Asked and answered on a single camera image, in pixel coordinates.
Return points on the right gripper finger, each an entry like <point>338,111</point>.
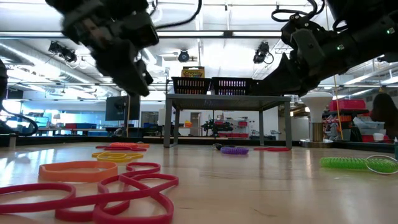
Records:
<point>286,84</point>

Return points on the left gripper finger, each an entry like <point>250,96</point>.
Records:
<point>145,73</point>
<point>124,71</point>

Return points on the black plastic basket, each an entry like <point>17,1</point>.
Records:
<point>231,87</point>
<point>189,87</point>

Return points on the yellow green crayon box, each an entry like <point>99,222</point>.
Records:
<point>192,73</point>

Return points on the green coil wristband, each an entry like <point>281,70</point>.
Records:
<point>342,163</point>

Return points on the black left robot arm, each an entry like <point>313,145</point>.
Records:
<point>93,4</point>

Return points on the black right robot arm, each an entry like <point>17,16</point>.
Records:
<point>373,34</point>

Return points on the orange rubber band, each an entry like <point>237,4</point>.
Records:
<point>77,176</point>
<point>143,145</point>

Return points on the long red rubber band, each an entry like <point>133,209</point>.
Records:
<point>138,149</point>

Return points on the yellow rubber band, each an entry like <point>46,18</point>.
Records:
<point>118,158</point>

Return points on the black computer monitor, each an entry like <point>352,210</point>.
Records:
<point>118,109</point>

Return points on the black rig-mounted device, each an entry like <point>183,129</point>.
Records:
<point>261,53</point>
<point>62,51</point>

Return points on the red plastic bin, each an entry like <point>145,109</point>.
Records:
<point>371,113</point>
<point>346,104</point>

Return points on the grey metal table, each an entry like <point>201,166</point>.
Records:
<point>230,102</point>

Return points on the orange coil wristband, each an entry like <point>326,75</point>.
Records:
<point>124,145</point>

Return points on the small black background robot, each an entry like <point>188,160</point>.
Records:
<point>217,127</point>

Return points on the purple coil wristband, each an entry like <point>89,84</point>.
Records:
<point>234,151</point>

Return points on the person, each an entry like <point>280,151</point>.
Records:
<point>385,115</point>

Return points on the black coil wristband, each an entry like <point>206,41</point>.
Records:
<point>217,146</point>

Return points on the white tub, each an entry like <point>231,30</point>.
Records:
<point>378,136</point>

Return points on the black round overhead camera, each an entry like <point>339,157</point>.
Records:
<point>183,56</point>

